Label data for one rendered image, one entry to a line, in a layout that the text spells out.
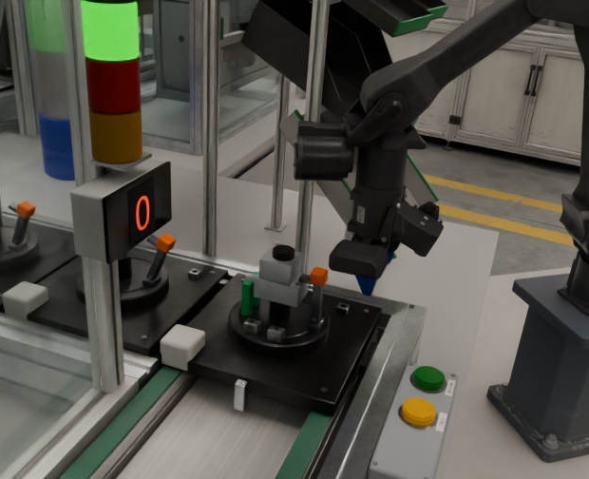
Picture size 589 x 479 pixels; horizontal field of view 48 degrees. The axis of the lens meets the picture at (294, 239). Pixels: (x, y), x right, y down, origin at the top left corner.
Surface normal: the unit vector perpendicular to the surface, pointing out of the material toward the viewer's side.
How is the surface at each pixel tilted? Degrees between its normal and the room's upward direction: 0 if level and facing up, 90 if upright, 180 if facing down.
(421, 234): 87
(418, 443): 0
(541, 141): 90
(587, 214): 60
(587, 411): 90
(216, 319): 0
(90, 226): 90
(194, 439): 0
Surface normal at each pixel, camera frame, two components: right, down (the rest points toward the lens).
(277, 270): -0.34, 0.40
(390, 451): 0.07, -0.89
